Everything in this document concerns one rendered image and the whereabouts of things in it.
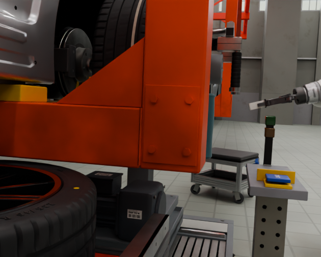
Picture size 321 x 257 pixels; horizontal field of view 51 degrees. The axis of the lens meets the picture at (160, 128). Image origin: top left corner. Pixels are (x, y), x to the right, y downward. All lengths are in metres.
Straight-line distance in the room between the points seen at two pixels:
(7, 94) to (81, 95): 0.23
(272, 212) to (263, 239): 0.10
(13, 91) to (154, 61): 0.42
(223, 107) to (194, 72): 4.20
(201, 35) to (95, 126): 0.36
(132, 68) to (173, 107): 0.16
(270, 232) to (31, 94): 0.91
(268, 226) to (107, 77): 0.75
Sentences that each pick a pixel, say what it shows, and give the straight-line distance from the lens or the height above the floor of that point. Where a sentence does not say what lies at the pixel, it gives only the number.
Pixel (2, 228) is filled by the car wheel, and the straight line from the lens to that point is 0.57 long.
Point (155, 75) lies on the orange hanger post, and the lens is 0.87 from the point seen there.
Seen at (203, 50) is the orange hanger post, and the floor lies 0.83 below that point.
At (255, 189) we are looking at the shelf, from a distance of 1.10.
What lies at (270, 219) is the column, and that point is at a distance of 1.28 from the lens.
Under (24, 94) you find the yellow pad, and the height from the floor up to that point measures 0.70.
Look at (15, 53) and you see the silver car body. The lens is 1.04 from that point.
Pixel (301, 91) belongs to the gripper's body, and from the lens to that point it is 1.57.
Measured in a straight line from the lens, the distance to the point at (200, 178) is 2.60.
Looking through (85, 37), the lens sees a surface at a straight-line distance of 1.67.
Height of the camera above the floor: 0.70
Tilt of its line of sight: 4 degrees down
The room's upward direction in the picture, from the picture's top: 2 degrees clockwise
